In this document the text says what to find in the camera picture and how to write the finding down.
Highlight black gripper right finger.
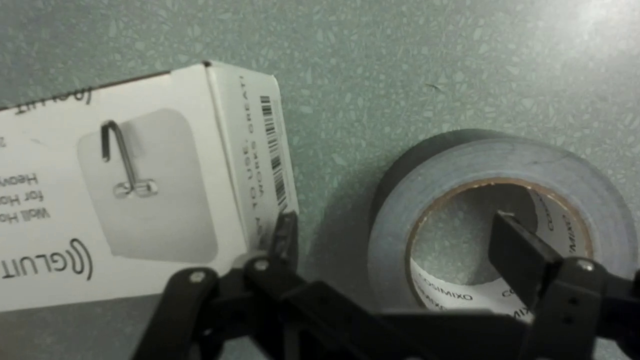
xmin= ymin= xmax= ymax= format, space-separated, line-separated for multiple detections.
xmin=486 ymin=207 xmax=612 ymax=360

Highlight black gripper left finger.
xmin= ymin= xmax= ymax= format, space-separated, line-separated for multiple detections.
xmin=129 ymin=210 xmax=365 ymax=360

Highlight dark grey duct tape roll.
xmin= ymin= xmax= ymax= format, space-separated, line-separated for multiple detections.
xmin=365 ymin=127 xmax=640 ymax=321

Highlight white hook product box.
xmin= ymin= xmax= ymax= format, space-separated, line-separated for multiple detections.
xmin=0 ymin=57 xmax=299 ymax=315

